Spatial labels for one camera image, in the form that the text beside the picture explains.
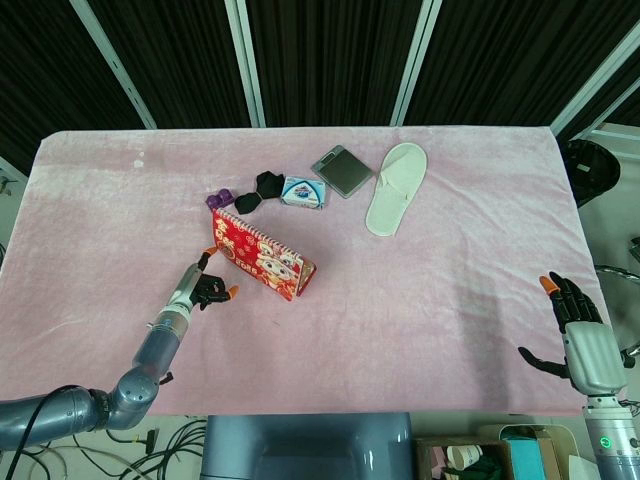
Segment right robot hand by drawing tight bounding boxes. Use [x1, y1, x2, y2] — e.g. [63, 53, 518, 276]
[518, 271, 629, 397]

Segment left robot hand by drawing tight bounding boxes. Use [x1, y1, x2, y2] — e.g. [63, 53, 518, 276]
[168, 244, 240, 313]

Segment red patterned spiral notebook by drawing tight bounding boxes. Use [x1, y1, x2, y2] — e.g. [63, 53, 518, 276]
[211, 207, 319, 304]

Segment chrome stool base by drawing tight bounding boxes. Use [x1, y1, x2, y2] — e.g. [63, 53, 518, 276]
[595, 262, 640, 282]

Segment purple toy block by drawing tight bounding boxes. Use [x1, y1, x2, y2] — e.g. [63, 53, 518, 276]
[204, 188, 236, 211]

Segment white box with teal insert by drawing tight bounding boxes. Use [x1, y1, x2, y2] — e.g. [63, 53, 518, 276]
[478, 422, 584, 480]

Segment black bow-shaped object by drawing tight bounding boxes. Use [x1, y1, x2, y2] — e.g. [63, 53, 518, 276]
[233, 170, 287, 218]

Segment blue white small box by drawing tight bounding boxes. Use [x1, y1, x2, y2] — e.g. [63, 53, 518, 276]
[279, 175, 330, 213]

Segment white paper cup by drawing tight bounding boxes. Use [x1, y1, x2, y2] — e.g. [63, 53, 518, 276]
[445, 443, 484, 475]

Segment black stool seat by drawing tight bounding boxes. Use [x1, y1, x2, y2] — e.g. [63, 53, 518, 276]
[563, 138, 622, 209]

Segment brown cardboard box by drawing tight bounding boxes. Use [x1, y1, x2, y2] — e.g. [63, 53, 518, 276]
[414, 436, 516, 480]

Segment grey digital scale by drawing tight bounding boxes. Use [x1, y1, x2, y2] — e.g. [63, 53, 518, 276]
[310, 144, 377, 200]

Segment grey robot torso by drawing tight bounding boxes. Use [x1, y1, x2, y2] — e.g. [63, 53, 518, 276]
[201, 411, 414, 480]

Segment pink tablecloth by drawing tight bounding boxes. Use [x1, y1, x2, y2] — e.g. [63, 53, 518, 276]
[0, 124, 610, 417]

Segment black pleated curtain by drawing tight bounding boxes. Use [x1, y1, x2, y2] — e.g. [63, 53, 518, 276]
[243, 0, 426, 127]
[82, 0, 252, 129]
[404, 0, 640, 129]
[0, 0, 151, 176]

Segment white slipper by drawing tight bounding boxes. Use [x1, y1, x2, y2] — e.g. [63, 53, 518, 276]
[364, 142, 430, 238]

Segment black floor cable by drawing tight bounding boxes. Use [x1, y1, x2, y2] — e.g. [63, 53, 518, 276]
[49, 415, 207, 480]

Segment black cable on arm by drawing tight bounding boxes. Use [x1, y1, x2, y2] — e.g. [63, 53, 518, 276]
[7, 384, 59, 480]

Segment white frame post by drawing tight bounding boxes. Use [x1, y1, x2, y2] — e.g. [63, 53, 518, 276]
[388, 0, 443, 127]
[68, 0, 158, 130]
[223, 0, 268, 128]
[548, 28, 640, 135]

